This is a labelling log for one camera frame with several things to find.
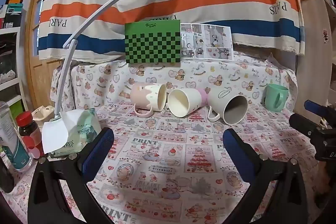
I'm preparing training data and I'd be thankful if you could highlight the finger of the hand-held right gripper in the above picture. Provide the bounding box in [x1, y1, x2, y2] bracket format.
[304, 100, 336, 125]
[289, 113, 320, 137]

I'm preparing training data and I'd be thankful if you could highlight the bear and heart printed cloth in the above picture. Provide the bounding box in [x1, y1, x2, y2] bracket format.
[51, 52, 299, 115]

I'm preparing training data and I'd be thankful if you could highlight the green cup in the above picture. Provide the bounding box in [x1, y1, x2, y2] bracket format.
[264, 84, 289, 113]

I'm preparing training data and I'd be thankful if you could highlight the white shelf unit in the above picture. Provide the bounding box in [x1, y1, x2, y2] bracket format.
[0, 27, 30, 115]

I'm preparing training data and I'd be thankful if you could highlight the green tissue packet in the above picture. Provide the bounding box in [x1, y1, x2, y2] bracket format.
[49, 109, 103, 159]

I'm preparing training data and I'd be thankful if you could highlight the white tissue sheet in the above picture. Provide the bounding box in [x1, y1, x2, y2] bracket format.
[42, 110, 80, 154]

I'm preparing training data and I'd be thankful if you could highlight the cream cup with pink base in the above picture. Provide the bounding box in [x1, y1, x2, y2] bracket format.
[167, 88, 208, 118]

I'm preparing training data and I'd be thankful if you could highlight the white desk lamp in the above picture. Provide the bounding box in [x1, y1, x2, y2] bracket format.
[42, 0, 130, 125]

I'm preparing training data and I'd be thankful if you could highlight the white cup with oval label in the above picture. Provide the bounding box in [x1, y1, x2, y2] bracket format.
[207, 88, 249, 125]

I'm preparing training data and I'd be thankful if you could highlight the pink cup with white drip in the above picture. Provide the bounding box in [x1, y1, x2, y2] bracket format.
[130, 83, 168, 118]

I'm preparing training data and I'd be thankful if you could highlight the dark round object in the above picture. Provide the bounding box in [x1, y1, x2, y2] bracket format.
[0, 158, 15, 194]

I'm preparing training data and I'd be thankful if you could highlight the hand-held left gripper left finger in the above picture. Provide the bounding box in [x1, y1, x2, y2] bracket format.
[28, 127, 116, 224]

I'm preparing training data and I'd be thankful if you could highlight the wooden cabinet panel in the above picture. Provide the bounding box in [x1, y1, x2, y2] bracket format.
[295, 0, 336, 122]

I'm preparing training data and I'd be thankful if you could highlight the comic printed sheet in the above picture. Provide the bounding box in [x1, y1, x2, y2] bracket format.
[180, 24, 235, 61]

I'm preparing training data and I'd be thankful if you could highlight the clear bottle with teal label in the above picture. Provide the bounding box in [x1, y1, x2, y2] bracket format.
[0, 101, 34, 172]

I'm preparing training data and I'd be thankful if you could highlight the red-capped brown bottle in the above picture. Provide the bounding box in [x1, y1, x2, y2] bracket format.
[15, 111, 45, 159]

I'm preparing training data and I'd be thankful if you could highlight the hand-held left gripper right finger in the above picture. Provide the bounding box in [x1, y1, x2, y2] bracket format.
[222, 128, 316, 224]

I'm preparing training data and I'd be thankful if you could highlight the wooden door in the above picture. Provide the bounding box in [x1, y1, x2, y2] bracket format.
[24, 0, 75, 111]

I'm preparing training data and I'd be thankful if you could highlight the cream plastic holder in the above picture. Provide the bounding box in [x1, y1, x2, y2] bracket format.
[31, 105, 56, 123]

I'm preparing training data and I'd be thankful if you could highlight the green checkered board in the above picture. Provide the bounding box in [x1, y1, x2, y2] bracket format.
[124, 20, 182, 65]

